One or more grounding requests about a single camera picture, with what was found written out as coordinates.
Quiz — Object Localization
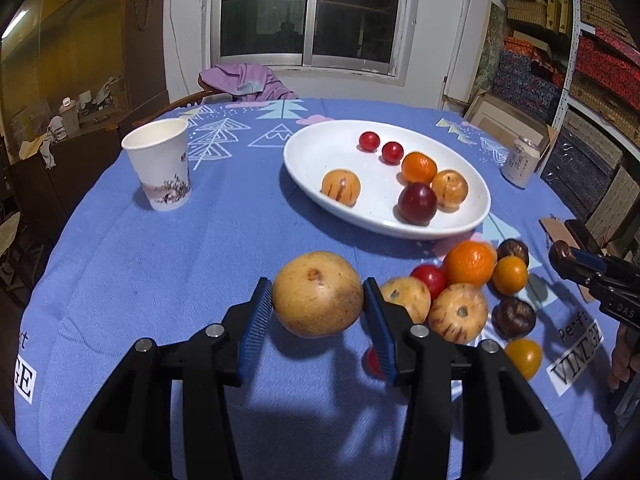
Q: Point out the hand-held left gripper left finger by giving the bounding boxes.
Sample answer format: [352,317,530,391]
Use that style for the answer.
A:
[52,277,273,480]

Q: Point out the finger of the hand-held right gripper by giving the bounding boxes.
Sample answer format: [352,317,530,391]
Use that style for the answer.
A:
[550,256,619,307]
[570,248,640,287]

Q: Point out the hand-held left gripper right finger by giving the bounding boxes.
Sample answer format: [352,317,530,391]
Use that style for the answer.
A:
[362,277,583,480]

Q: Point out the dark wrinkled passion fruit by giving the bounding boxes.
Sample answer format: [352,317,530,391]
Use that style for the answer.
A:
[491,296,537,341]
[548,240,577,267]
[497,238,530,267]

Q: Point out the orange tomato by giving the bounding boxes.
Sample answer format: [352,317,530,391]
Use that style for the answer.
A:
[491,255,529,296]

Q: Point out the smooth tan pepino melon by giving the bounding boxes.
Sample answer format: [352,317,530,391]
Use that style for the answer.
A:
[272,251,365,339]

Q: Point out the purple-speckled pepino melon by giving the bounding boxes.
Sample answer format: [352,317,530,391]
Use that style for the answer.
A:
[428,283,489,345]

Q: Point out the yellow-green tomato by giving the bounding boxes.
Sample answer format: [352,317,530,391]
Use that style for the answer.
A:
[504,338,544,382]

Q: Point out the dark red plum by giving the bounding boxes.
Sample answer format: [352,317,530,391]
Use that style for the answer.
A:
[397,182,439,226]

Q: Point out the orange-tan striped pepino melon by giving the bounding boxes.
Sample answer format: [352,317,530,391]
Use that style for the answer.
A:
[320,169,361,208]

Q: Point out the white oval plate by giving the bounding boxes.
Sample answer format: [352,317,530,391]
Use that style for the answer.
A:
[283,120,492,239]

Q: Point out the person's right hand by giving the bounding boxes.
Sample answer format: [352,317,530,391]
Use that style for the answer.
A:
[607,321,640,392]

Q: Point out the black smartphone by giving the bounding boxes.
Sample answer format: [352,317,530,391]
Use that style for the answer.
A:
[565,219,608,261]

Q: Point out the brown cardboard piece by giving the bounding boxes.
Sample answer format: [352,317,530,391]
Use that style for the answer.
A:
[539,217,598,303]

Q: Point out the stack of dark grey boxes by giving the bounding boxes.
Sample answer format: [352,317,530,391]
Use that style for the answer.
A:
[542,110,626,221]

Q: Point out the white drink can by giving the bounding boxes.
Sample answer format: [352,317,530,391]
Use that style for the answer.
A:
[501,136,542,190]

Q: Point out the blue printed tablecloth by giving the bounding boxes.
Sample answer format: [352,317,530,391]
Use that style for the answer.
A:
[19,97,618,480]

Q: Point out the leaning cardboard picture frames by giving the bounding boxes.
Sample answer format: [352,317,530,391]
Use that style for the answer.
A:
[462,90,558,161]

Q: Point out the stack of blue patterned boxes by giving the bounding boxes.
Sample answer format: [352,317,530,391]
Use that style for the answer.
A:
[495,35,566,121]

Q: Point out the stack of red patterned boxes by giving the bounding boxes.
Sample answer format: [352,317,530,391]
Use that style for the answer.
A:
[575,30,640,96]

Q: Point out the white printed paper cup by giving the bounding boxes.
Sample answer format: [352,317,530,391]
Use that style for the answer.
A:
[121,119,192,212]

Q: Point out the white metal shelf rack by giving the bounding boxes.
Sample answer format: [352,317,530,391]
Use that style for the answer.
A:
[550,0,640,131]

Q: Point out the green patterned panel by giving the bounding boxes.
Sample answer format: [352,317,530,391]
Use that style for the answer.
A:
[470,2,506,103]

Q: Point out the dark wooden sideboard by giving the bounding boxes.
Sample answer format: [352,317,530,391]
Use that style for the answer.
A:
[10,90,171,241]

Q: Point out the wooden chair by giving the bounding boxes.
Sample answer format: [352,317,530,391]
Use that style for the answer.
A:
[117,87,221,133]

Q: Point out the purple cloth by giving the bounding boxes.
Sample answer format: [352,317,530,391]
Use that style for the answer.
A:
[198,63,296,106]

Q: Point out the stack of woven tan boxes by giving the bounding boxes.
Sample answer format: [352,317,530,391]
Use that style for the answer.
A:
[501,0,573,36]

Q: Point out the chair with white cushion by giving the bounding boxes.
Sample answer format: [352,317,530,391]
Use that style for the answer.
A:
[0,210,23,266]

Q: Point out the white crumpled cloth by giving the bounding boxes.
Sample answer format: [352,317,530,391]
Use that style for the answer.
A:
[32,116,66,168]

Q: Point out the sliding glass window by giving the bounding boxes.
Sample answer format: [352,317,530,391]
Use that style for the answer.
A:
[210,0,418,78]

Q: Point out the wooden glass-front cabinet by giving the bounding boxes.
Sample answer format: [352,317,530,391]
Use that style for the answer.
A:
[0,0,168,126]

